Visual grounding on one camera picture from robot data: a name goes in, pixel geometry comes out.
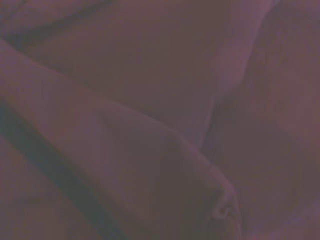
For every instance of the rust red shorts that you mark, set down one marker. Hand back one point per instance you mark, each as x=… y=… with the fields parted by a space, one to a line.
x=160 y=100

